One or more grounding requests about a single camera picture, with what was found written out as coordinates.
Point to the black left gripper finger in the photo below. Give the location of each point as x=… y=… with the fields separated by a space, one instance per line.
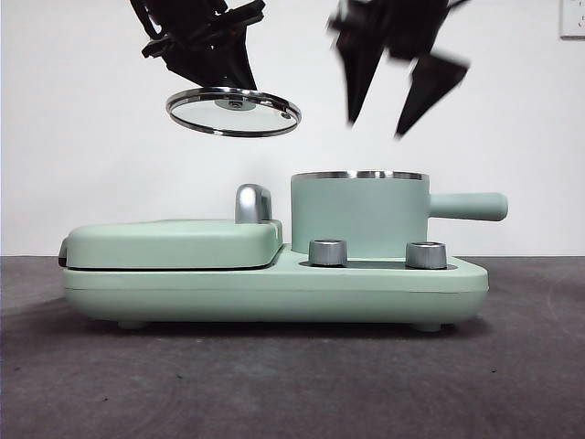
x=205 y=68
x=242 y=64

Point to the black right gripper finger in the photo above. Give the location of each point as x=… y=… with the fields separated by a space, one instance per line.
x=429 y=87
x=361 y=78

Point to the glass pot lid green knob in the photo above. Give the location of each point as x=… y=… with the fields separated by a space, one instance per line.
x=205 y=110

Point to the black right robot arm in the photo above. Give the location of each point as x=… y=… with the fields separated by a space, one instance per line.
x=402 y=23

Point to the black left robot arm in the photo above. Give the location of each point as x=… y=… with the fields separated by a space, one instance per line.
x=192 y=23

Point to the silver control knob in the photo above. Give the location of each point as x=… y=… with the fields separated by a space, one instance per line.
x=328 y=252
x=426 y=256

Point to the mint green breakfast machine base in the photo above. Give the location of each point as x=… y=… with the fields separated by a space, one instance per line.
x=274 y=292

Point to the white wall socket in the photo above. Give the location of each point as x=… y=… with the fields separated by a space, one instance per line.
x=573 y=18

